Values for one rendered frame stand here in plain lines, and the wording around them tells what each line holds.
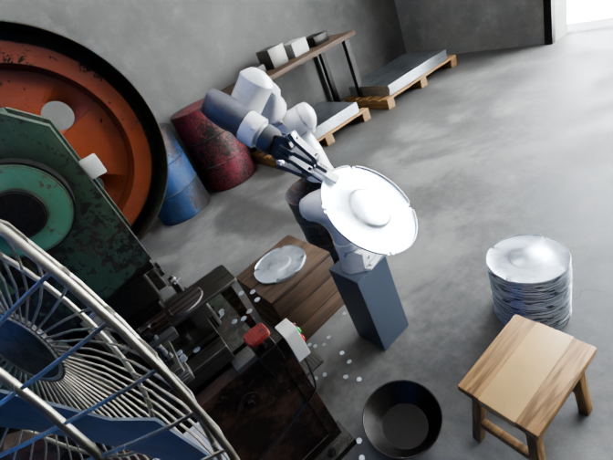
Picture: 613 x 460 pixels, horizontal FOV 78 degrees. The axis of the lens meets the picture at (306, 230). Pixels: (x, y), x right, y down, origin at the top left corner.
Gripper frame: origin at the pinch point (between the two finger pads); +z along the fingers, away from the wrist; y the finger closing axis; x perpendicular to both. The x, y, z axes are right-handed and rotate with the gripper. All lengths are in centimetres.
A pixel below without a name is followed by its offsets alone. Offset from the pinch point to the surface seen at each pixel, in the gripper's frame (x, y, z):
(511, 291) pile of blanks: 36, -30, 83
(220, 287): -19, -49, -11
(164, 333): -39, -56, -17
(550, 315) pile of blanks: 37, -31, 101
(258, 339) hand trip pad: -34.7, -32.0, 8.2
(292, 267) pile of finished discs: 33, -92, 6
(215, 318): -25, -58, -7
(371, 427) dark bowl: -20, -78, 65
